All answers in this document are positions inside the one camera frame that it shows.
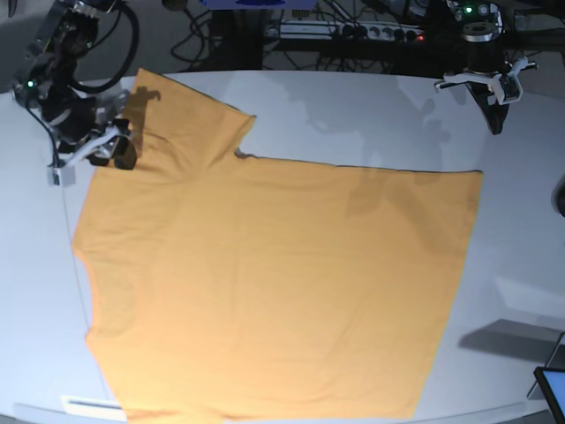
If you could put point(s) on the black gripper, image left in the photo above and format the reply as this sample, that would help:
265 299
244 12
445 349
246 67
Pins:
77 121

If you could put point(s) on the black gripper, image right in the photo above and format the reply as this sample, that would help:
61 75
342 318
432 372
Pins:
487 58

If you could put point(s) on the orange yellow T-shirt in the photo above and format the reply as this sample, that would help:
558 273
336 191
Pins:
233 287

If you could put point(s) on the white power strip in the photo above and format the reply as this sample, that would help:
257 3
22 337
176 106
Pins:
320 30

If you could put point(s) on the grey tablet stand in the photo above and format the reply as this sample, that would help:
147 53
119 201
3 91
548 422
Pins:
552 364

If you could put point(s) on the tablet screen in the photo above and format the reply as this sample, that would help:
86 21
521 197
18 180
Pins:
554 388

